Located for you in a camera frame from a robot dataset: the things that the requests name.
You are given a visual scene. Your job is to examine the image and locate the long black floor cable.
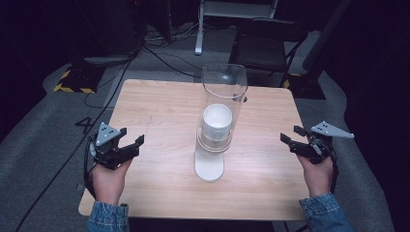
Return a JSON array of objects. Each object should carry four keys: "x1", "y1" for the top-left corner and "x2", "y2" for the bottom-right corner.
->
[{"x1": 14, "y1": 47, "x2": 143, "y2": 232}]

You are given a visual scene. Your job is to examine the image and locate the black slanted pole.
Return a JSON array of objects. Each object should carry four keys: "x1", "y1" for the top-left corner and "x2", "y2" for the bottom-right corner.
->
[{"x1": 302, "y1": 0, "x2": 353, "y2": 73}]

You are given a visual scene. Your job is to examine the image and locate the white paper cup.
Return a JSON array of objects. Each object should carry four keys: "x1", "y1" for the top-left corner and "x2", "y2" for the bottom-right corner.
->
[{"x1": 201, "y1": 102, "x2": 234, "y2": 142}]

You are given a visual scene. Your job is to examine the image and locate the black chair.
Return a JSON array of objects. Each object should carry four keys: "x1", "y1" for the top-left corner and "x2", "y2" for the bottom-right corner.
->
[{"x1": 227, "y1": 18, "x2": 308, "y2": 89}]

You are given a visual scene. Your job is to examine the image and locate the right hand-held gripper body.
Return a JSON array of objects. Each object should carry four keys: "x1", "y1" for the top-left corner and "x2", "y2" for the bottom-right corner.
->
[{"x1": 298, "y1": 120, "x2": 355, "y2": 165}]

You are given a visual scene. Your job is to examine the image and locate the person's right hand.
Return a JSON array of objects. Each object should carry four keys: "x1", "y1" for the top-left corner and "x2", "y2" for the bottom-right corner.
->
[{"x1": 296, "y1": 154, "x2": 335, "y2": 198}]

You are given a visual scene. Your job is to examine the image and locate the white desk frame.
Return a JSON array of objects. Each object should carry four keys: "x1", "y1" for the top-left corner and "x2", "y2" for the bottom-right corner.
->
[{"x1": 193, "y1": 0, "x2": 280, "y2": 56}]

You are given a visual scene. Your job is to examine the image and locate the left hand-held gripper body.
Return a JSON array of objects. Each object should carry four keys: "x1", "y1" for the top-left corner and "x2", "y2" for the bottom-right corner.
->
[{"x1": 91, "y1": 121, "x2": 136, "y2": 171}]

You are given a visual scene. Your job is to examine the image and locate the hand-held gripper black cable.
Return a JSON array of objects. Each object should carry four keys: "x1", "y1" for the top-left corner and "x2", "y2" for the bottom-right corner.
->
[
  {"x1": 328, "y1": 148, "x2": 340, "y2": 195},
  {"x1": 82, "y1": 134, "x2": 99, "y2": 201}
]

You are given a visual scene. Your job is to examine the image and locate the black yellow striped stand base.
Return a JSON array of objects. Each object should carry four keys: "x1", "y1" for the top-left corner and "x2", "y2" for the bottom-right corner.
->
[{"x1": 52, "y1": 65, "x2": 105, "y2": 95}]

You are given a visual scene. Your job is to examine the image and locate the clear cup dispenser white base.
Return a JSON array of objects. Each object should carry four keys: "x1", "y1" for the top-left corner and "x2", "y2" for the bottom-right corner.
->
[{"x1": 193, "y1": 63, "x2": 249, "y2": 184}]

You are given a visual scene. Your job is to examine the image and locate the left hand-held gripper black cable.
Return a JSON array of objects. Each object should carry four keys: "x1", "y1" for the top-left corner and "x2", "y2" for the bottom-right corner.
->
[{"x1": 82, "y1": 134, "x2": 99, "y2": 201}]

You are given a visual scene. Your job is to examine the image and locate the right hand-held gripper black cable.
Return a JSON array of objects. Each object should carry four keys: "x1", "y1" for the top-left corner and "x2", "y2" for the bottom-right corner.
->
[{"x1": 328, "y1": 148, "x2": 340, "y2": 195}]

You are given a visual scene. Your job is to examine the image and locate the thin black floor cable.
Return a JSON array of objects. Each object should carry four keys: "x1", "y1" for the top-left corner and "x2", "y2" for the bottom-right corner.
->
[{"x1": 141, "y1": 44, "x2": 203, "y2": 80}]

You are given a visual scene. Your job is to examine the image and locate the person's left hand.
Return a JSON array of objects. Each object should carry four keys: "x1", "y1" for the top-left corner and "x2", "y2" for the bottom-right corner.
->
[{"x1": 90, "y1": 159, "x2": 133, "y2": 206}]

